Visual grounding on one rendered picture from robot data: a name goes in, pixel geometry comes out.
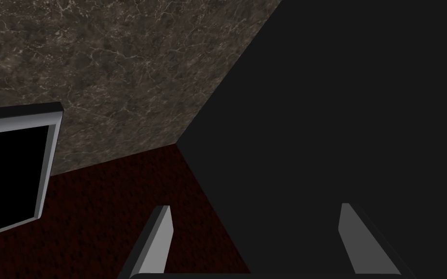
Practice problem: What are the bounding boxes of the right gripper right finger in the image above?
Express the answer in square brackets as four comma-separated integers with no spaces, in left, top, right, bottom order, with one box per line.
[337,202,416,278]

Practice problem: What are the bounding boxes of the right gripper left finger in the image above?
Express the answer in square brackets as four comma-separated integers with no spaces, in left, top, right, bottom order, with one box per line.
[118,205,174,278]

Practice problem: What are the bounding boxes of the black screen with grey frame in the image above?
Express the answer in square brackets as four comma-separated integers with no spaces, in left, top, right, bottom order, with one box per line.
[0,102,65,242]

